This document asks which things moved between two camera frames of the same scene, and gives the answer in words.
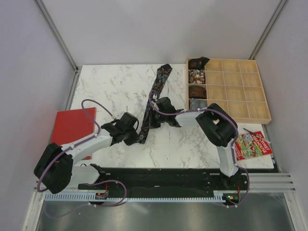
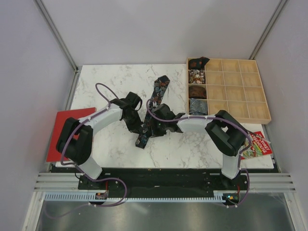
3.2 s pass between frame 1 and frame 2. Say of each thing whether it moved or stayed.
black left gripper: moved
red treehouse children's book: stayed
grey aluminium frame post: stayed
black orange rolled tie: stayed
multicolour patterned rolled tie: stayed
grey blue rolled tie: stayed
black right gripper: moved
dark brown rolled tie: stayed
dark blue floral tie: moved
